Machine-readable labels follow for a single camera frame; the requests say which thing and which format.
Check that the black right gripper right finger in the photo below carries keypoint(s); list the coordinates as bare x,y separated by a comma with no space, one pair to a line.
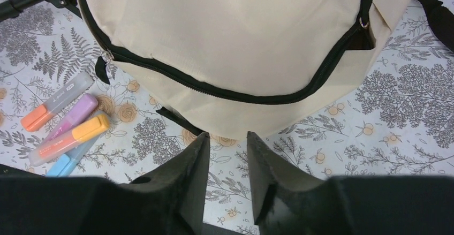
287,200

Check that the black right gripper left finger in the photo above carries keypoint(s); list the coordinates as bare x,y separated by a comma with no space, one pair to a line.
168,200

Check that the cream canvas backpack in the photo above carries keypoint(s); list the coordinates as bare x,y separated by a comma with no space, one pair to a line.
229,67

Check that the orange yellow highlighter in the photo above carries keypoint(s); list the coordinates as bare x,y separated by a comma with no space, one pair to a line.
69,140

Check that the light blue highlighter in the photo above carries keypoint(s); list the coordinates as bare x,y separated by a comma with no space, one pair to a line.
67,162

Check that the pink highlighter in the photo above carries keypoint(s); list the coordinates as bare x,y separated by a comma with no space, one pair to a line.
77,114

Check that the floral patterned table mat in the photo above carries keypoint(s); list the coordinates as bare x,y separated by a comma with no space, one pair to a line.
399,121

